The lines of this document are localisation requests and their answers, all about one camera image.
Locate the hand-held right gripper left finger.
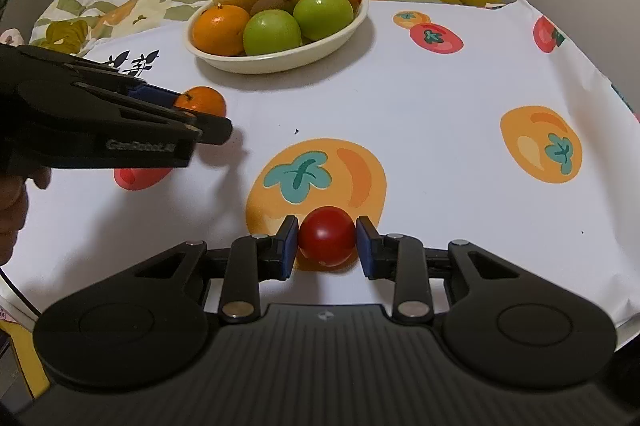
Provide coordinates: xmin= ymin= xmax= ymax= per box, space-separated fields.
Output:
xmin=134 ymin=215 xmax=301 ymax=325

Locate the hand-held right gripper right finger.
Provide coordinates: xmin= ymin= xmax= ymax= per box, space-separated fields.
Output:
xmin=355 ymin=215 xmax=521 ymax=326

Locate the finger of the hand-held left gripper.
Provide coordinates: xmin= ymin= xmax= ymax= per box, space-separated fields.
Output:
xmin=15 ymin=45 xmax=182 ymax=107
xmin=74 ymin=81 xmax=234 ymax=146

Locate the red cherry tomato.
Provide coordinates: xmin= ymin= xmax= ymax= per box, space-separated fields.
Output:
xmin=298 ymin=206 xmax=357 ymax=268

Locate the large orange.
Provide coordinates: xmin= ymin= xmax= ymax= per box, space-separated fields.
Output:
xmin=192 ymin=4 xmax=251 ymax=57

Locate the cream shallow bowl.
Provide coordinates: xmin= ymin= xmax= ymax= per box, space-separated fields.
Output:
xmin=184 ymin=0 xmax=371 ymax=74

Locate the green apple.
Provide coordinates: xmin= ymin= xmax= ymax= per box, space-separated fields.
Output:
xmin=293 ymin=0 xmax=355 ymax=42
xmin=243 ymin=10 xmax=303 ymax=56

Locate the brown kiwi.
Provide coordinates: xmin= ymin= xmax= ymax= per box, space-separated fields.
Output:
xmin=250 ymin=0 xmax=301 ymax=18

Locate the person's left hand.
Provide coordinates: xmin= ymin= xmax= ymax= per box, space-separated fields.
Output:
xmin=0 ymin=167 xmax=53 ymax=268

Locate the white persimmon print cloth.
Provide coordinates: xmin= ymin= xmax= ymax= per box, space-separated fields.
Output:
xmin=0 ymin=0 xmax=640 ymax=353

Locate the yellow black object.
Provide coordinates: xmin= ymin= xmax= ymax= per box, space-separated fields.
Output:
xmin=0 ymin=296 xmax=52 ymax=409

